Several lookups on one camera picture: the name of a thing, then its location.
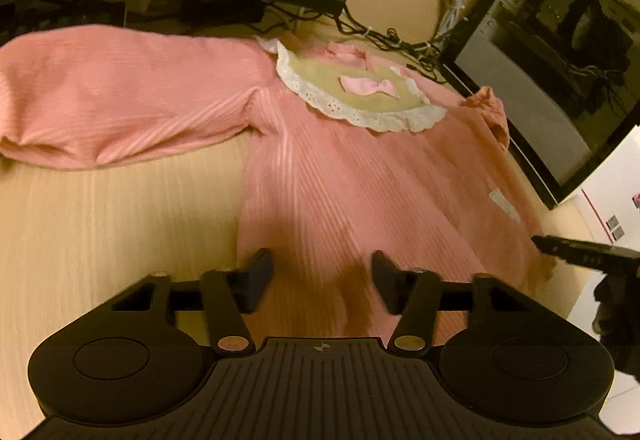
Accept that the black computer monitor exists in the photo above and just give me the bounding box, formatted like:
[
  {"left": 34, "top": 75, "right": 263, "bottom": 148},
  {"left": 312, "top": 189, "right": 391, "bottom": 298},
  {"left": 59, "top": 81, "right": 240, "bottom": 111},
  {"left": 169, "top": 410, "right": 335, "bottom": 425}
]
[{"left": 438, "top": 0, "right": 640, "bottom": 211}]

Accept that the person's right hand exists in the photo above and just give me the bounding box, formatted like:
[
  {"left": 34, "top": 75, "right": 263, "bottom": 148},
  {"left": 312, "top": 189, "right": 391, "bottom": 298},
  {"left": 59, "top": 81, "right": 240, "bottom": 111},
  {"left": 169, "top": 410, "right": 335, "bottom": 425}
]
[{"left": 593, "top": 271, "right": 640, "bottom": 388}]

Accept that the bundle of black cables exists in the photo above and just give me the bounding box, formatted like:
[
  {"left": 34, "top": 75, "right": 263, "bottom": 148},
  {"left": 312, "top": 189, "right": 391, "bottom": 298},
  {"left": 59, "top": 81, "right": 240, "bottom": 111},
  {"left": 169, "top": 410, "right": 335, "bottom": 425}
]
[{"left": 260, "top": 3, "right": 451, "bottom": 86}]

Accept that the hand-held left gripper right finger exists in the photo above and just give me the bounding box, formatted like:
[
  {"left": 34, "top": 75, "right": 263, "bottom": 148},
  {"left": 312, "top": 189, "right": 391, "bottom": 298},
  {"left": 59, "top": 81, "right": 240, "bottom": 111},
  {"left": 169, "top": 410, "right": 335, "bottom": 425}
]
[{"left": 371, "top": 250, "right": 537, "bottom": 357}]

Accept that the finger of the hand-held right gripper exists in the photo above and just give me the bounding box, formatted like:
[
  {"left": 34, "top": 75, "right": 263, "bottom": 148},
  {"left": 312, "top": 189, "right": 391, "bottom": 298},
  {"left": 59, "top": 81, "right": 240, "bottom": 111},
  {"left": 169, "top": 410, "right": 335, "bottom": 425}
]
[{"left": 531, "top": 234, "right": 608, "bottom": 272}]

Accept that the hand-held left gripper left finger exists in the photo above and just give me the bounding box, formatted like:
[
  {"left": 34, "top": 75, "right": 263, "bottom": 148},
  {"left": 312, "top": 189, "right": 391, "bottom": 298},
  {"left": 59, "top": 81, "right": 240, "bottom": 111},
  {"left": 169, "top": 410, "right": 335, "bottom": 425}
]
[{"left": 107, "top": 247, "right": 275, "bottom": 358}]

